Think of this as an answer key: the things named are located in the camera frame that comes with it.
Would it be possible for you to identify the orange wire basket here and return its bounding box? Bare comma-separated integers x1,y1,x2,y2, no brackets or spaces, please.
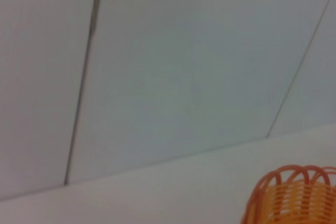
240,165,336,224

